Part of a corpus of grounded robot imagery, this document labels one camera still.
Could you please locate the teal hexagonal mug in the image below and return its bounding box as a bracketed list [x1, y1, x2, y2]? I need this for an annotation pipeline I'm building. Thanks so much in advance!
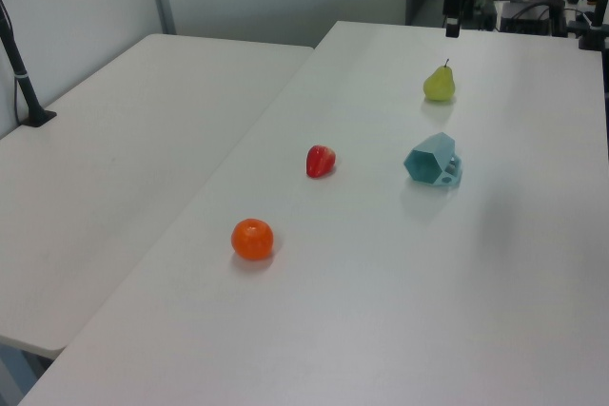
[403, 132, 465, 189]

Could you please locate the green pear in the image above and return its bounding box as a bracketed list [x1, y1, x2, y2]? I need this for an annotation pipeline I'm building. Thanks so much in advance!
[422, 58, 458, 103]

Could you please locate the black control box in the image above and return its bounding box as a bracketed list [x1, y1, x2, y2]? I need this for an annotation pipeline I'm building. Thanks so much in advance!
[498, 0, 568, 38]

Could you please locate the black clamp stand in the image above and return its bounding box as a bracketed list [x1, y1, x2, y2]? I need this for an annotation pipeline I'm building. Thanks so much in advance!
[577, 0, 609, 51]

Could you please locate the red strawberry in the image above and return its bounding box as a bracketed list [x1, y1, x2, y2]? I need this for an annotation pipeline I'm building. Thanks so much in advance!
[305, 144, 338, 180]

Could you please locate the orange fruit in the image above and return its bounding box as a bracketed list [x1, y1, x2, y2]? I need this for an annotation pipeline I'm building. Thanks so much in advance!
[230, 218, 275, 261]

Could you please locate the black camera pole with base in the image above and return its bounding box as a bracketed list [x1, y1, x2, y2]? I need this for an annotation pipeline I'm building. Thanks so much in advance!
[0, 0, 58, 128]

